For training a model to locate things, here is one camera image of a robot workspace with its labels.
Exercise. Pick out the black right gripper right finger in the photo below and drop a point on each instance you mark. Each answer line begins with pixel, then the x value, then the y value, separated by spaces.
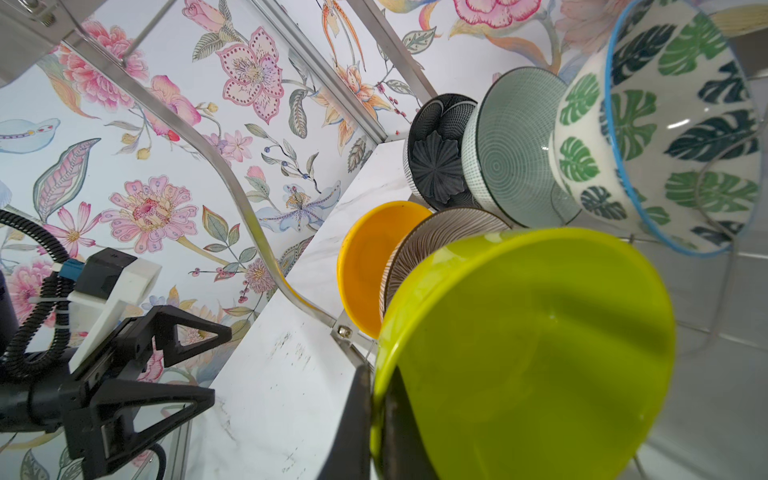
pixel 403 455

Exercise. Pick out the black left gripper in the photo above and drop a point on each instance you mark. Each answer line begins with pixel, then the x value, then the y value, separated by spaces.
pixel 98 415

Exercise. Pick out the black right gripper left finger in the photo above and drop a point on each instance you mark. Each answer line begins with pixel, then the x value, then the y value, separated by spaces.
pixel 350 456

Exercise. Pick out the lime green bowl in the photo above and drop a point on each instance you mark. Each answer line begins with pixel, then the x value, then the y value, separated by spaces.
pixel 543 354

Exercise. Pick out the yellow bowl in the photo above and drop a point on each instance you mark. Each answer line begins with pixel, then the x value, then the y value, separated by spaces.
pixel 363 257

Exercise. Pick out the pink striped bowl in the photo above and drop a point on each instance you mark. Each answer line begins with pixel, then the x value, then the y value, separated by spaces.
pixel 430 235

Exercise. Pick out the dark patterned bowl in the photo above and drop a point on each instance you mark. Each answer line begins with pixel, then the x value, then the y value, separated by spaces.
pixel 432 160

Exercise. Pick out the pale green bowl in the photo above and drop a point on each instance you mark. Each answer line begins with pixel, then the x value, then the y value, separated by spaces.
pixel 506 147

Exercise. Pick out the green leaf pattern bowl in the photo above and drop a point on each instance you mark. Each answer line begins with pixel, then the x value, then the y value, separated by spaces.
pixel 657 133

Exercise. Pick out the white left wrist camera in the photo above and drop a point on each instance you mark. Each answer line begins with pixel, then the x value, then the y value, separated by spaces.
pixel 104 285

